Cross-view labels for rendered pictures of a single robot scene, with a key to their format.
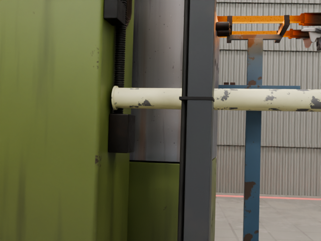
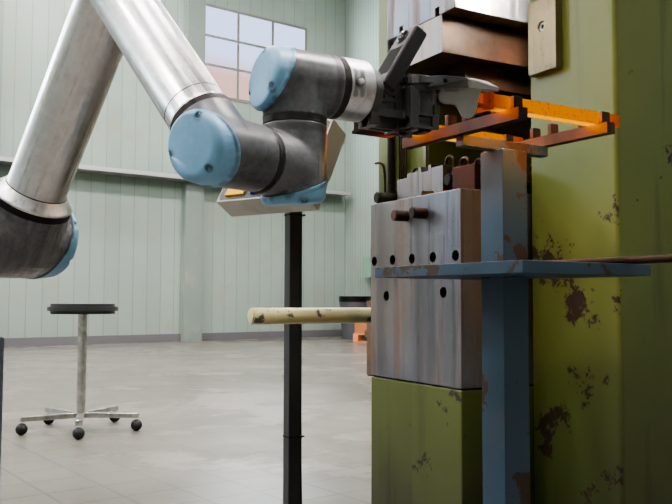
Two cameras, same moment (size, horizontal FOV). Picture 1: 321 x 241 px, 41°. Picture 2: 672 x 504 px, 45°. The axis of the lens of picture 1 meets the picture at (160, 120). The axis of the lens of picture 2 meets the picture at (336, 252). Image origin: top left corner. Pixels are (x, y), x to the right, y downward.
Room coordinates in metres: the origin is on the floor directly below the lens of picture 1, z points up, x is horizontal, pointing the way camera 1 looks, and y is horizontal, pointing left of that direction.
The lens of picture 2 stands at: (2.69, -1.58, 0.67)
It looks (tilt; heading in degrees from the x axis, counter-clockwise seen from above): 3 degrees up; 140
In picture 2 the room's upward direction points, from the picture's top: straight up
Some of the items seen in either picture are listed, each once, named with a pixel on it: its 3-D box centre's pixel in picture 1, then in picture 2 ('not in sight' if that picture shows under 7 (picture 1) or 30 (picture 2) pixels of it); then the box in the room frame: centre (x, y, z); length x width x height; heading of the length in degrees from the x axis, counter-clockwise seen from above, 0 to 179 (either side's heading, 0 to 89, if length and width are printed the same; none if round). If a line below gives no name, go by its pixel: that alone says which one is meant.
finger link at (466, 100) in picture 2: (306, 41); (468, 99); (1.88, -0.64, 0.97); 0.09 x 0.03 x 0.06; 45
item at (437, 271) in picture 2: (253, 93); (504, 271); (1.74, -0.38, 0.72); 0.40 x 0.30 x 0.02; 171
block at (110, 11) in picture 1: (114, 12); not in sight; (0.90, 0.10, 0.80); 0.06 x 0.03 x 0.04; 169
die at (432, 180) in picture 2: not in sight; (484, 189); (1.29, 0.11, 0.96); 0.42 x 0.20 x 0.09; 79
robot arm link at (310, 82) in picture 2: not in sight; (298, 84); (1.78, -0.89, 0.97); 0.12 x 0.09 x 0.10; 81
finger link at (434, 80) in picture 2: not in sight; (438, 85); (1.85, -0.68, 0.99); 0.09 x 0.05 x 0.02; 45
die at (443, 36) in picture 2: not in sight; (483, 55); (1.29, 0.11, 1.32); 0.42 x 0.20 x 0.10; 79
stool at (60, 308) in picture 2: not in sight; (76, 366); (-1.34, 0.11, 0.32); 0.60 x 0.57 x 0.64; 173
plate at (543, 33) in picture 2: not in sight; (544, 35); (1.59, -0.03, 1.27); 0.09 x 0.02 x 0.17; 169
